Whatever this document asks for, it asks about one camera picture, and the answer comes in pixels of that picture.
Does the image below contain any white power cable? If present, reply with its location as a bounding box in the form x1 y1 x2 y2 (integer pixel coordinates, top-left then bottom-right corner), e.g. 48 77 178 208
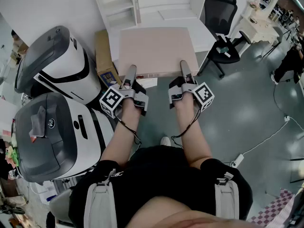
242 119 289 157

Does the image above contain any white dressing table with mirror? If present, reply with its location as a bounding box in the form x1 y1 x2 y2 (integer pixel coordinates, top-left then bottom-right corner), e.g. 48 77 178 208
228 0 285 58

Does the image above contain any black office chair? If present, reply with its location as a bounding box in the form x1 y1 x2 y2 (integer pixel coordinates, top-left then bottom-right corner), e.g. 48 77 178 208
197 0 253 79

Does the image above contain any white shelf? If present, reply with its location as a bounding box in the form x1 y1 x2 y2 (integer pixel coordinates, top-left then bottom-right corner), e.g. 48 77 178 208
91 0 143 31

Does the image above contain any person's white shoe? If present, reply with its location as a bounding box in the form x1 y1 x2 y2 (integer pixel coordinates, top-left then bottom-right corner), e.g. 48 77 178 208
160 136 172 148

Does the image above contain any white desk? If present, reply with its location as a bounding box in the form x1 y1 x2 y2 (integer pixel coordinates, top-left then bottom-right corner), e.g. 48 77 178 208
106 7 217 77

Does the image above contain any black wrist cord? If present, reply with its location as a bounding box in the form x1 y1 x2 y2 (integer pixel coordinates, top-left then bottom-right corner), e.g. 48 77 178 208
171 108 201 149
115 108 143 145

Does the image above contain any white power strip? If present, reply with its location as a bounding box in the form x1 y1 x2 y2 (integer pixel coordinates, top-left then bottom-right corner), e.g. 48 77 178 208
231 153 245 168

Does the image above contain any brown cardboard box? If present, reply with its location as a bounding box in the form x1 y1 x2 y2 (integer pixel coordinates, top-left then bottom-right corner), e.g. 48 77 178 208
95 29 124 88

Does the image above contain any pink object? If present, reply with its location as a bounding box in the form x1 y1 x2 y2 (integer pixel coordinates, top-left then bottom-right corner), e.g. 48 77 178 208
117 27 200 79

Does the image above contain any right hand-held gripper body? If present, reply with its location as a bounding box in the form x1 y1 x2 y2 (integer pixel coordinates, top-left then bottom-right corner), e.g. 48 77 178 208
168 76 215 113

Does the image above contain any white grey robot machine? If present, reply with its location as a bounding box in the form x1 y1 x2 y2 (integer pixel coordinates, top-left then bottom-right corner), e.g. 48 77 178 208
11 92 117 185
14 25 103 105

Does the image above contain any grey cloth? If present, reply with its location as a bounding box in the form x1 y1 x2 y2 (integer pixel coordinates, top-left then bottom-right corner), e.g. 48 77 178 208
28 105 48 138

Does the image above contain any person's left forearm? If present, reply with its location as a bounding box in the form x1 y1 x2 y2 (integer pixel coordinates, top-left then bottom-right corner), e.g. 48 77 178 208
100 98 143 169

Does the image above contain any person's right forearm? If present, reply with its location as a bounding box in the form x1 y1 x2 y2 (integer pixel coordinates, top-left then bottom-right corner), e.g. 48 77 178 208
174 98 213 169

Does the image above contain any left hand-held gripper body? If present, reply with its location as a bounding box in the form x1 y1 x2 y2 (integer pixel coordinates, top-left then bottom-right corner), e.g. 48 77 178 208
99 79 149 119

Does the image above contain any white paper sheet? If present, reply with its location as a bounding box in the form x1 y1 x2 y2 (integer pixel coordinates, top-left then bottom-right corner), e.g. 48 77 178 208
134 77 159 89

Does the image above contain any pink checked mat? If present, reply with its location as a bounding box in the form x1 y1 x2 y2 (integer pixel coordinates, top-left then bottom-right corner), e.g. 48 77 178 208
248 188 299 228

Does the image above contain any grey harness strap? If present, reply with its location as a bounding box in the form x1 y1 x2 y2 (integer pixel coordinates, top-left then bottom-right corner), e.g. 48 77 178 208
214 171 241 221
83 169 124 228

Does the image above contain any person's black shirt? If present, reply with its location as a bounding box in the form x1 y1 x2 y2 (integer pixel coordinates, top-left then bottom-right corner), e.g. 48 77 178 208
68 144 254 228

